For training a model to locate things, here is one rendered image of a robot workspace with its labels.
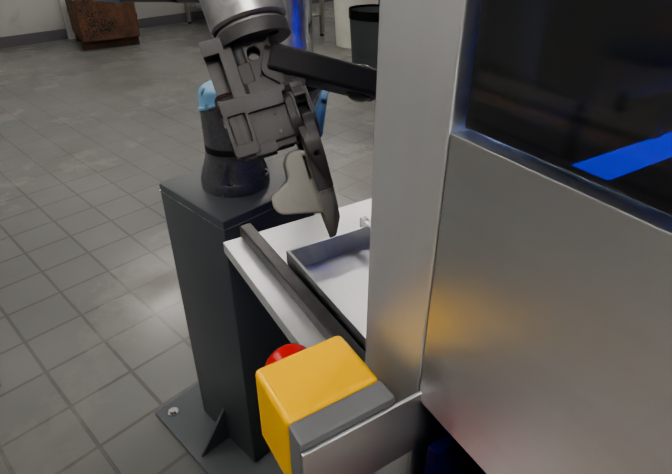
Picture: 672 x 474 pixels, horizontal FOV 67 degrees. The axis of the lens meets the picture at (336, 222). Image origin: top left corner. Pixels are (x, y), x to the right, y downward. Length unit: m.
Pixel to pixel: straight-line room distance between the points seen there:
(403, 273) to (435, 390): 0.08
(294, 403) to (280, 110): 0.26
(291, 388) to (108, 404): 1.49
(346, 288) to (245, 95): 0.31
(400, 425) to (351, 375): 0.05
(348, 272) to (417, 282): 0.39
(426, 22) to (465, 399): 0.21
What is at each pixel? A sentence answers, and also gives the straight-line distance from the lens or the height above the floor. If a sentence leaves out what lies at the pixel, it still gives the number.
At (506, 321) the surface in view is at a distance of 0.27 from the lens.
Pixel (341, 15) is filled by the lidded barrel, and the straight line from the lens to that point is 6.18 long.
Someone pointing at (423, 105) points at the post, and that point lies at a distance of 0.27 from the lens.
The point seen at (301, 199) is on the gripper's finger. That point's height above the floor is 1.07.
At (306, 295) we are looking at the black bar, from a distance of 0.64.
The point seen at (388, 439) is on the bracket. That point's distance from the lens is 0.38.
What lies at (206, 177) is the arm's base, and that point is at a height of 0.82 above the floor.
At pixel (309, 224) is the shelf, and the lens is 0.82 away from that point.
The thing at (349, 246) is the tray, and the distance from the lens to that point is 0.74.
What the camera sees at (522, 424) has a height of 1.08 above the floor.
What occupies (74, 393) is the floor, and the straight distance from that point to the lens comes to 1.90.
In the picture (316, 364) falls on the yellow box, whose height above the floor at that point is 1.03.
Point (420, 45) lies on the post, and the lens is 0.27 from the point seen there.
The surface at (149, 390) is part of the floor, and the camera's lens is 1.82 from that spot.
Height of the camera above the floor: 1.30
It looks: 31 degrees down
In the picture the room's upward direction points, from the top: straight up
